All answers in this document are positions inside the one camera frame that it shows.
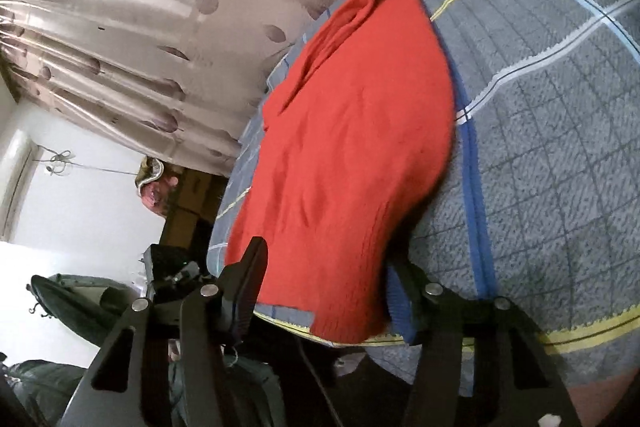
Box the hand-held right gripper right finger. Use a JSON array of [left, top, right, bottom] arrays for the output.
[[385, 257, 583, 427]]

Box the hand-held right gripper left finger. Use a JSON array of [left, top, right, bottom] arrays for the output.
[[60, 236, 271, 427]]

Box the red towel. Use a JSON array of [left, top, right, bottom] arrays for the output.
[[225, 0, 458, 345]]

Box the wooden cabinet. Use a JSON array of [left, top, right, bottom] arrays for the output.
[[160, 169, 229, 254]]

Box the grey plaid bed sheet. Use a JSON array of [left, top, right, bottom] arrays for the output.
[[207, 0, 640, 400]]

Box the leaf print curtain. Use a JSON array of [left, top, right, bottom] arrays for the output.
[[0, 0, 412, 178]]

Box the black cable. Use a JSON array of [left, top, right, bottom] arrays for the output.
[[294, 336, 347, 427]]

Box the thin wall wire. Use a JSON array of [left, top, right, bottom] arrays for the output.
[[31, 149, 143, 178]]

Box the white window frame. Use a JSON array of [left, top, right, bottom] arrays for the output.
[[0, 127, 42, 244]]

